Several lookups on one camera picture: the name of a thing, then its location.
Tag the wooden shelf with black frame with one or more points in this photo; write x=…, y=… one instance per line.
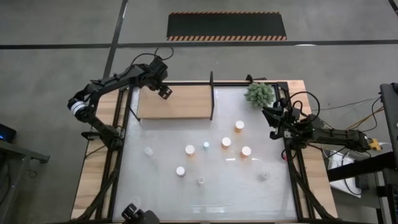
x=180, y=102

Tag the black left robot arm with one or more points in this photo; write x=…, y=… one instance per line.
x=102, y=84

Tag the pink medicine bottle white cap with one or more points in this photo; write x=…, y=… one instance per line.
x=180, y=171

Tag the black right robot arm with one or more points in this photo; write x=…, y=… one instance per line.
x=339, y=137

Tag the orange pill bottle white cap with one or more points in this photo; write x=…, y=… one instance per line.
x=226, y=142
x=190, y=150
x=239, y=125
x=245, y=151

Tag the grey metal desk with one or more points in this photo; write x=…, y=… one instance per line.
x=18, y=152

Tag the yellow power splitter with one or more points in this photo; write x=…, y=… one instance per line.
x=374, y=144

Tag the small teal medicine bottle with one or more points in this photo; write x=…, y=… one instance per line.
x=206, y=145

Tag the black hazard-striped floor mat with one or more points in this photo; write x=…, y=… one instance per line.
x=227, y=26

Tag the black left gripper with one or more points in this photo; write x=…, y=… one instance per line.
x=158, y=71

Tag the black bulky object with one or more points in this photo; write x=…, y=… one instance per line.
x=136, y=215

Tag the white plastic medicine bottle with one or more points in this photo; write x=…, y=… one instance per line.
x=201, y=180
x=148, y=151

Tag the green potted plant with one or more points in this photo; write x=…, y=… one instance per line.
x=259, y=95

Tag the black device with blue light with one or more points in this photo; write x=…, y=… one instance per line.
x=7, y=133

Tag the black equipment cart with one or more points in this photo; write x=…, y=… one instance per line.
x=390, y=109

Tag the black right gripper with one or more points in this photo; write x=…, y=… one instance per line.
x=295, y=124

